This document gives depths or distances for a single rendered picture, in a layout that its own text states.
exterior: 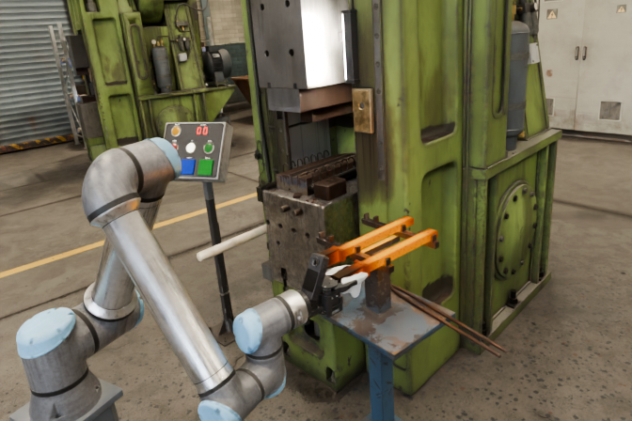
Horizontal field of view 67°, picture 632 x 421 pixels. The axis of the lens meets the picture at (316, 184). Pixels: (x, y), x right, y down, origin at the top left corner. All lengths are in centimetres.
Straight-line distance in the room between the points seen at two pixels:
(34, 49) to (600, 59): 860
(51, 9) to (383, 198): 843
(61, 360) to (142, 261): 53
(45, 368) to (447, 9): 184
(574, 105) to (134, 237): 646
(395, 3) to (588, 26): 532
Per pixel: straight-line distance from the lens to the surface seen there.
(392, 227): 156
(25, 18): 967
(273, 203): 211
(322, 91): 201
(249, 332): 112
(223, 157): 229
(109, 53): 671
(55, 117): 974
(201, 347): 110
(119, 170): 111
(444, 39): 209
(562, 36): 708
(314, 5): 192
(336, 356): 225
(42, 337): 150
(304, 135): 232
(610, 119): 695
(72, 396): 159
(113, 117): 673
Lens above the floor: 157
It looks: 18 degrees down
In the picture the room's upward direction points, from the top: 4 degrees counter-clockwise
